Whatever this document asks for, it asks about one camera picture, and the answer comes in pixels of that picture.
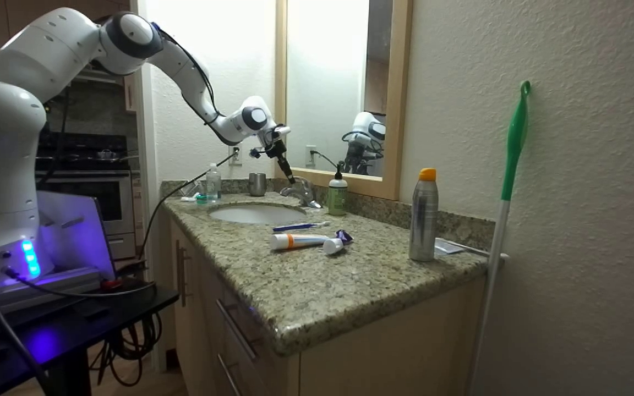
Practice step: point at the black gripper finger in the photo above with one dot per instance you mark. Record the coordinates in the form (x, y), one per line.
(287, 170)

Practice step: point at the blue toothbrush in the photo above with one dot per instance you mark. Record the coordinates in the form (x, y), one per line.
(294, 226)

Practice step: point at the green soap pump bottle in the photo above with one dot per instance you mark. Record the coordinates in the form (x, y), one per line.
(338, 195)

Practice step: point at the white oval sink basin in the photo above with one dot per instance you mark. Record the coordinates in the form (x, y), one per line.
(258, 213)

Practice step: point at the clear plastic water bottle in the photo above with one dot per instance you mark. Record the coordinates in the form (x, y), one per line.
(212, 184)

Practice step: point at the green handled mop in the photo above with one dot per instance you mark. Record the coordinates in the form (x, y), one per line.
(516, 136)

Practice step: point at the silver orange spray can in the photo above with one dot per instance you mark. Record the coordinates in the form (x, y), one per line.
(423, 217)

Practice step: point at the stainless steel tumbler cup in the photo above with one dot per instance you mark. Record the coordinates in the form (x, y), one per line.
(257, 184)

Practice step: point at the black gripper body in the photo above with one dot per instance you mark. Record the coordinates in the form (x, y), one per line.
(272, 144)

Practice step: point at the kitchen oven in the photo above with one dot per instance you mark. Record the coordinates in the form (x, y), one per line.
(84, 149)

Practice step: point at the wooden vanity cabinet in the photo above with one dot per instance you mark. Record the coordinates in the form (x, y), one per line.
(301, 323)

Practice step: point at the white orange cream tube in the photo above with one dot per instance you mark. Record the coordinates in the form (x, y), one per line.
(296, 241)

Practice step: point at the wooden framed mirror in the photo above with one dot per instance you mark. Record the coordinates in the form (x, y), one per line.
(339, 57)

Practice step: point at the chrome sink faucet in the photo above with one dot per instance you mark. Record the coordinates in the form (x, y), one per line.
(303, 192)

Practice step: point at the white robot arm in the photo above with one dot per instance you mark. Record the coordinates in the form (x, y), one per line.
(42, 59)

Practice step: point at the black robot cart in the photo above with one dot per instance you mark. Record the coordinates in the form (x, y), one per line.
(59, 336)

